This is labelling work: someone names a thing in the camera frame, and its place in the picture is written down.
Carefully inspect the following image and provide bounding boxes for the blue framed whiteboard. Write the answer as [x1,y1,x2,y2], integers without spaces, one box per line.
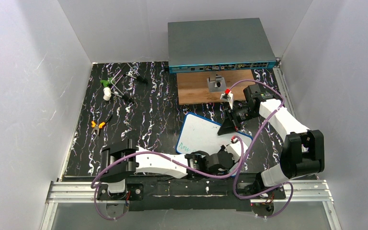
[175,113,253,172]

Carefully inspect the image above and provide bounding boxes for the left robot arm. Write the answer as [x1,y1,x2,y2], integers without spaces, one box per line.
[92,139,245,194]

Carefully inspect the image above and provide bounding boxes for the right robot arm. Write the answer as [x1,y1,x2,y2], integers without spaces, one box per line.
[218,84,325,192]

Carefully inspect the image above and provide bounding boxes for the white plastic pipe piece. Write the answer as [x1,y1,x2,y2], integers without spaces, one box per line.
[103,87,112,101]

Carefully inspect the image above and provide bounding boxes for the green plastic piece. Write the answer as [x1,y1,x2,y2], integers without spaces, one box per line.
[100,78,114,88]

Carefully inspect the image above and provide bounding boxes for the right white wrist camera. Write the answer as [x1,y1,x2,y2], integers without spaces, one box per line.
[220,89,234,109]

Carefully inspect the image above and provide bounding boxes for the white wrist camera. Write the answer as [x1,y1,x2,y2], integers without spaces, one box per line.
[220,89,234,109]
[225,136,248,162]

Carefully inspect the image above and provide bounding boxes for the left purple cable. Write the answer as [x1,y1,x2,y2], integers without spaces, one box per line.
[91,136,245,221]

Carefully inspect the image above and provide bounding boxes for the purple cable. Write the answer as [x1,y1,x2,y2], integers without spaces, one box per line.
[227,79,294,219]
[91,136,245,221]

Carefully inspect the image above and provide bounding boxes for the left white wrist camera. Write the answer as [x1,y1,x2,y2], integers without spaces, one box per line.
[225,136,248,162]

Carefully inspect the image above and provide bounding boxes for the grey metal bracket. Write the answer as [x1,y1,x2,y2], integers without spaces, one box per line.
[207,73,227,92]

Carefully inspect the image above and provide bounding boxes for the grey network switch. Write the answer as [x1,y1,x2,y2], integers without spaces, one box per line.
[168,18,277,73]

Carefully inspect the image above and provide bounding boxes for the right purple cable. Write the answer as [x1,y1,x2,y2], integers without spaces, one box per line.
[227,79,294,219]

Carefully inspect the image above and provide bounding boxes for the aluminium frame rail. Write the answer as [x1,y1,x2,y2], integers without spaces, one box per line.
[40,176,341,230]

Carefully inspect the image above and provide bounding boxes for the orange handled pliers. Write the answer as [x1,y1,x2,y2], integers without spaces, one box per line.
[91,115,113,136]

